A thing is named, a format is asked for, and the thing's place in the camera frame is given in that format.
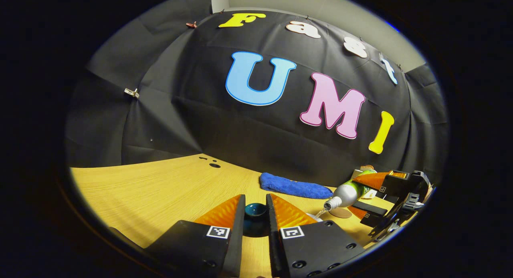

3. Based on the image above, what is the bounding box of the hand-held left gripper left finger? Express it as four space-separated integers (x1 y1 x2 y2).
109 194 246 278

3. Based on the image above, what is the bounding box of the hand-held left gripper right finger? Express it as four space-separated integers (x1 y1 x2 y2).
266 193 366 278

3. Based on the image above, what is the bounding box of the blue teacup lid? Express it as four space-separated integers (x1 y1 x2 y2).
243 202 269 237

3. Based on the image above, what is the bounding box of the silver green water bottle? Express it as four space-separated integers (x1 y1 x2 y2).
323 169 378 212

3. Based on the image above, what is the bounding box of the round brown coaster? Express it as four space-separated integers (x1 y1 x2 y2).
328 207 353 219

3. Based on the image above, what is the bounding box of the blue towel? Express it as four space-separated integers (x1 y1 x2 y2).
259 172 334 200

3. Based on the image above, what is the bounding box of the black backdrop cloth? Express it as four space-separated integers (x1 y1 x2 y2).
64 10 449 188

